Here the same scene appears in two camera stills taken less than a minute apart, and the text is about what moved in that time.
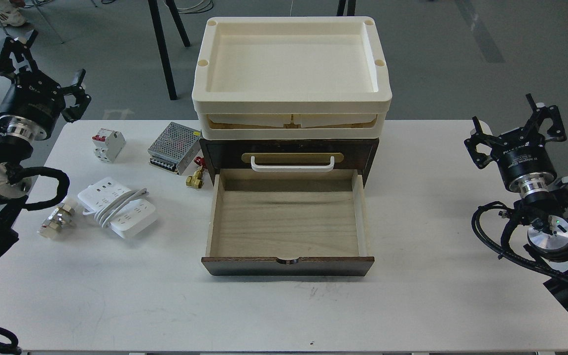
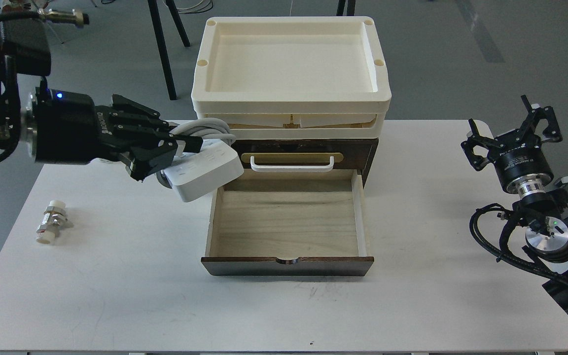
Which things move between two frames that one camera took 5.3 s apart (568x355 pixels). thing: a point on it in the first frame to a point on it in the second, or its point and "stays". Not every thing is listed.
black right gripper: [525, 161] stays
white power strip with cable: [130, 213] to [191, 174]
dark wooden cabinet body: [288, 155] stays
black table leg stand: [155, 15] stays
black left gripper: [32, 107] to [70, 128]
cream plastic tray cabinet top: [291, 78] stays
